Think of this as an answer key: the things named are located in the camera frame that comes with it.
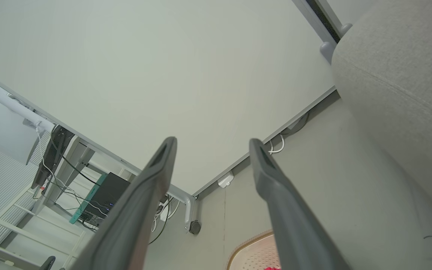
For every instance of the white partition panel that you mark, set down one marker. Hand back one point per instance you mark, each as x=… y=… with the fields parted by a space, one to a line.
x=156 y=75

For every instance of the dark grey rounded leg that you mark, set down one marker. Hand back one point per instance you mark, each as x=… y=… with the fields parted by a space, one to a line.
x=48 y=263

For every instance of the black computer tower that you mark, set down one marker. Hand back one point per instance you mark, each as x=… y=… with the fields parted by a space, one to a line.
x=107 y=195

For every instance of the white slatted rack frame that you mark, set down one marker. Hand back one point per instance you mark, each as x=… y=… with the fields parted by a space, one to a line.
x=21 y=232

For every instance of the white desk frame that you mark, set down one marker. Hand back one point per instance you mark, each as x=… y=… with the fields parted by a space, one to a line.
x=71 y=165

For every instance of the black caster wheel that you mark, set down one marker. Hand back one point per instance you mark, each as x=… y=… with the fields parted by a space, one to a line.
x=195 y=227

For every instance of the white power strip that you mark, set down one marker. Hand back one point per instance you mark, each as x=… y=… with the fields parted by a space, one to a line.
x=165 y=212

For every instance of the white plastic adapter box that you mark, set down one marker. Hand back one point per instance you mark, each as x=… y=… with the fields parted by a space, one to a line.
x=225 y=180

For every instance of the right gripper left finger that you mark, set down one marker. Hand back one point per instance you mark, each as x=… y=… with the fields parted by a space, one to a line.
x=133 y=217

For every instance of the white metal partition foot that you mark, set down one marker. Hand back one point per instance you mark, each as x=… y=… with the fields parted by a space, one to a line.
x=188 y=210

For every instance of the black monitor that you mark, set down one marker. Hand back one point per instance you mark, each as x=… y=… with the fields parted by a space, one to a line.
x=52 y=157

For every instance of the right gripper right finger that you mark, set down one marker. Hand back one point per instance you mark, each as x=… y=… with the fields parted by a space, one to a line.
x=291 y=225

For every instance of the red and white santa hat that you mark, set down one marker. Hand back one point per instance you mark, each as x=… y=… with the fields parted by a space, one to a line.
x=272 y=268

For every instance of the beige perforated laundry basket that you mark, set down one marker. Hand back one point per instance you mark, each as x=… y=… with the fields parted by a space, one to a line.
x=255 y=255

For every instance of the grey fabric sofa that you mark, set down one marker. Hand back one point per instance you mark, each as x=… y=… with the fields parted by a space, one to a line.
x=399 y=75

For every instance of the teal green board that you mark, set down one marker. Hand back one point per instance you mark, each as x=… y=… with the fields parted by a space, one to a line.
x=84 y=200

